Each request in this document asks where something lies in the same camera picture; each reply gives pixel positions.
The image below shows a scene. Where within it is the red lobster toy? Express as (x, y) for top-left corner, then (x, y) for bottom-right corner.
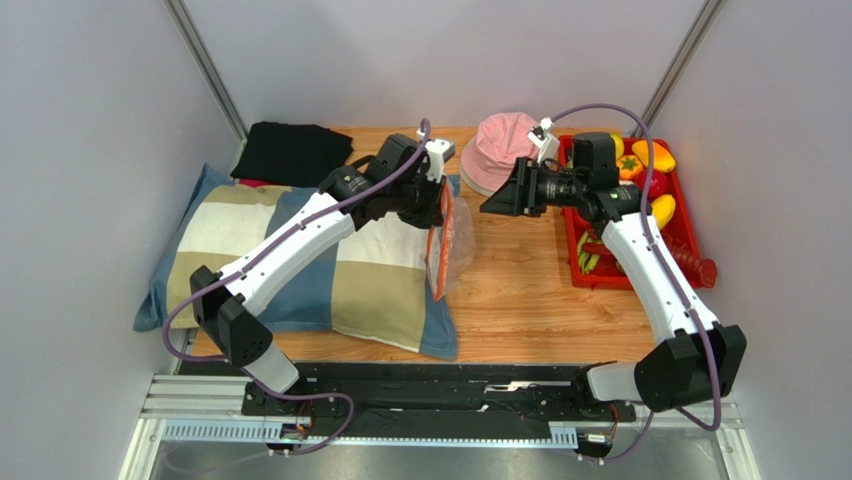
(597, 240), (718, 288)

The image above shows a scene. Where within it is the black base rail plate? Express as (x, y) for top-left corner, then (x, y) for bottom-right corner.
(179, 359), (707, 441)

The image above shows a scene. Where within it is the orange bell pepper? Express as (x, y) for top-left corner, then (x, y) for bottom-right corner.
(616, 155), (645, 181)

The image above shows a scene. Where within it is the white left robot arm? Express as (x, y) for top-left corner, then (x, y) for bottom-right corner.
(186, 130), (455, 402)

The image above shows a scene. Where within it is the pink bucket hat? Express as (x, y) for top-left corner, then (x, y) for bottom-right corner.
(460, 112), (539, 196)

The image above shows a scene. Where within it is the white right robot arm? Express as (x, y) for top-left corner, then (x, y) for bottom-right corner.
(480, 132), (747, 412)

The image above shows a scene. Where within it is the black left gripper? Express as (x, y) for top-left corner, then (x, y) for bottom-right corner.
(391, 170), (447, 231)

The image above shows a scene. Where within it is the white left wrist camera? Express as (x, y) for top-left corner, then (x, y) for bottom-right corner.
(424, 138), (456, 181)

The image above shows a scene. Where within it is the orange yellow mango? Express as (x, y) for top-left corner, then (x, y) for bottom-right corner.
(631, 139), (677, 173)

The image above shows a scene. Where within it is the green white celery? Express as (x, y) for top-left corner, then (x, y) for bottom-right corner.
(576, 230), (603, 275)

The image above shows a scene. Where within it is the black folded cloth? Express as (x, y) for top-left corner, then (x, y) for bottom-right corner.
(231, 121), (353, 187)

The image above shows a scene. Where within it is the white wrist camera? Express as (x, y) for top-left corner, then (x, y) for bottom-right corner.
(424, 138), (456, 181)
(527, 117), (560, 164)

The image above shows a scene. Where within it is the yellow lemon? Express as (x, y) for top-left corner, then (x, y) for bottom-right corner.
(610, 133), (625, 159)

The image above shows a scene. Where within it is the red plastic tray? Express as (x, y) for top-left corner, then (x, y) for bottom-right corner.
(562, 171), (705, 290)

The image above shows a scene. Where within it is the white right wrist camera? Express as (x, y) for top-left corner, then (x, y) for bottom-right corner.
(527, 117), (560, 164)

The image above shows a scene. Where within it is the clear orange-zip bag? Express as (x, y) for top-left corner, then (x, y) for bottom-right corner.
(426, 181), (476, 301)

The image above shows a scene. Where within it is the checkered pillow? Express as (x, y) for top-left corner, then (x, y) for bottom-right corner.
(132, 165), (458, 360)

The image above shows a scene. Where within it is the red apple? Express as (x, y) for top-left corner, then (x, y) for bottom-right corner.
(634, 170), (668, 202)

